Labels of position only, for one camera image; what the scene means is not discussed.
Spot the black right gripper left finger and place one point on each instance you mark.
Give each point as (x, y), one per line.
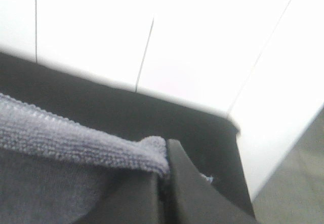
(135, 199)

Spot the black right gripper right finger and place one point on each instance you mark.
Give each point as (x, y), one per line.
(191, 198)

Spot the grey-purple towel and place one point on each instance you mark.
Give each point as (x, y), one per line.
(54, 170)

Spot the black table cloth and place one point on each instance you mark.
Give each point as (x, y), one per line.
(208, 139)

